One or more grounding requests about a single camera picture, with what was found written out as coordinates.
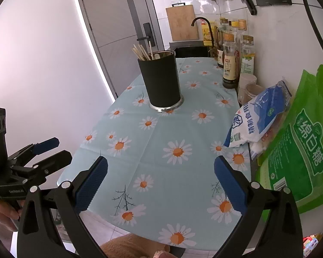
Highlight dark kitchen sink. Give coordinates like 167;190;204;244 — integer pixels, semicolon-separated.
169;41;213;58

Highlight red snack packet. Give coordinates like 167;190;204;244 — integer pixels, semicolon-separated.
303;234;323;257

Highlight black door handle lock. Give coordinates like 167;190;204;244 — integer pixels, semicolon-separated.
137;23;152;42

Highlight black faucet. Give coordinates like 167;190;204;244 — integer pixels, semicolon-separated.
191;17;218;57

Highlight black cable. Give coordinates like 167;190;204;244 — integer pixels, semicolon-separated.
299;0;323;69

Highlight daisy print blue tablecloth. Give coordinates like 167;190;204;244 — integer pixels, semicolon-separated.
56;56;252;249

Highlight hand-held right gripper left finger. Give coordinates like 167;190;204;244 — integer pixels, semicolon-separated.
17;156;108;258

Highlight white and blue salt bag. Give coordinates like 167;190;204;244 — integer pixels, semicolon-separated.
223;81;292;148

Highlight clear plastic jar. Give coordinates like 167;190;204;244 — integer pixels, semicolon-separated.
245;84;265;105
237;72;257;100

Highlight black cylindrical utensil holder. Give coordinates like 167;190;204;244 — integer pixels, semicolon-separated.
137;51;184;112

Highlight row of condiment bottles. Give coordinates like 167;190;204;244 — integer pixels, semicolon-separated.
213;17;257;90

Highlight pile of wooden chopsticks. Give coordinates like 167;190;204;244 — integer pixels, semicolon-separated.
132;42;151;61

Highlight person's left hand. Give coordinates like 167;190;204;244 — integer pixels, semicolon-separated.
0;201;20;232

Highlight grey door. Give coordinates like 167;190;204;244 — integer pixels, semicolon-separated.
75;0;163;100

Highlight wooden cutting board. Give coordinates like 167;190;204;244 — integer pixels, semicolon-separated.
165;3;200;42

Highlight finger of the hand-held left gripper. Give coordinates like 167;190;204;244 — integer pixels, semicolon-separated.
8;137;60;165
10;150;73;186

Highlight yellow detergent bottle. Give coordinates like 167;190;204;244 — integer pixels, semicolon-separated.
200;23;214;46

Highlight green sugar bag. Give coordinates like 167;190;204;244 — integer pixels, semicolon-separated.
256;64;323;214

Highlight person's tan trousers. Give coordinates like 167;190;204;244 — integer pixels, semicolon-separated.
101;234;171;258

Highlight black slipper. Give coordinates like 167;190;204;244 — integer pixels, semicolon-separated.
167;244;186;258

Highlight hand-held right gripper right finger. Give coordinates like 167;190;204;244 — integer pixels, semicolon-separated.
214;156;304;258

